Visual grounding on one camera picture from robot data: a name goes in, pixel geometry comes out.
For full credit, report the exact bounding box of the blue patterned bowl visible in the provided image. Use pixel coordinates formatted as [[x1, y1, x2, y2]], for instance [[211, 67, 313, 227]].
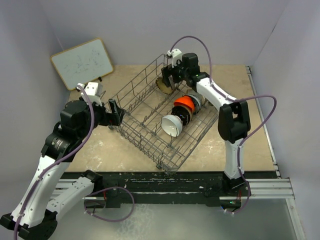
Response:
[[188, 93, 205, 115]]

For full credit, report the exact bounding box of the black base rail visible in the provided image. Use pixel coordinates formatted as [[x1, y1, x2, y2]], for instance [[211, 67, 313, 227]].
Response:
[[61, 169, 253, 208]]

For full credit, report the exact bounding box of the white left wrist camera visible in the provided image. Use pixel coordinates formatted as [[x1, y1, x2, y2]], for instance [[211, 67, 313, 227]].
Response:
[[76, 82, 103, 106]]

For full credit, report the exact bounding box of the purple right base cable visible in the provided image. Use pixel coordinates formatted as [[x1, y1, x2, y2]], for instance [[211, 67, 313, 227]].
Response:
[[222, 179, 252, 215]]

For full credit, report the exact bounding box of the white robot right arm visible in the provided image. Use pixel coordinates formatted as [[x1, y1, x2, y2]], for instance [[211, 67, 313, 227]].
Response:
[[161, 48, 251, 196]]

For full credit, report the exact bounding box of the orange bowl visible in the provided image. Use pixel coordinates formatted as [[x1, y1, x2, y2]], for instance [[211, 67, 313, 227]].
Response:
[[173, 95, 196, 113]]

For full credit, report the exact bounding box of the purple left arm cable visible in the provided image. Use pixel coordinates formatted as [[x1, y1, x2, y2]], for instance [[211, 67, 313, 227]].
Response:
[[13, 84, 96, 240]]

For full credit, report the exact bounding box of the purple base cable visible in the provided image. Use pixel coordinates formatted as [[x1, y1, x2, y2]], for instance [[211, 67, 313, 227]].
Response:
[[222, 179, 252, 215], [83, 185, 136, 222]]

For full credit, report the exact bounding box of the brown glazed bowl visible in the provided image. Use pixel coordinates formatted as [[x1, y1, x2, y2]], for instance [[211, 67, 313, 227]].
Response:
[[156, 77, 175, 95]]

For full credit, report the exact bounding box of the white bowl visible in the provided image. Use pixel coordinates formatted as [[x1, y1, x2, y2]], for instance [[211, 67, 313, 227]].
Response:
[[161, 114, 183, 137]]

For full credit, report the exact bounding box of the black glossy bowl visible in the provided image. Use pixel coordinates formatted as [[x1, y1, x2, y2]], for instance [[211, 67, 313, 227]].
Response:
[[171, 105, 192, 126]]

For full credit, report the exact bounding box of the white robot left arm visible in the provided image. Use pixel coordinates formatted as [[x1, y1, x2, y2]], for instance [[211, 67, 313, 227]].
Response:
[[0, 98, 125, 240]]

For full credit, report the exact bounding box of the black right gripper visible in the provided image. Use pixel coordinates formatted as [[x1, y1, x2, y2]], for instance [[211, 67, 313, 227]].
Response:
[[162, 58, 190, 88]]

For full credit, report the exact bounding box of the grey wire dish rack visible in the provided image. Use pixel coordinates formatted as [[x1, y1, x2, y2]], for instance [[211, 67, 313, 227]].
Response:
[[112, 54, 218, 174]]

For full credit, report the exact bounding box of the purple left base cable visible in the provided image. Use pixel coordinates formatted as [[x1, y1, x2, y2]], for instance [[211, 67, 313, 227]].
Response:
[[83, 185, 136, 222]]

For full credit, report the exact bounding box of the yellow framed whiteboard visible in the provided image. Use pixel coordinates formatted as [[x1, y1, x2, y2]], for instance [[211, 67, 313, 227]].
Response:
[[50, 38, 114, 91]]

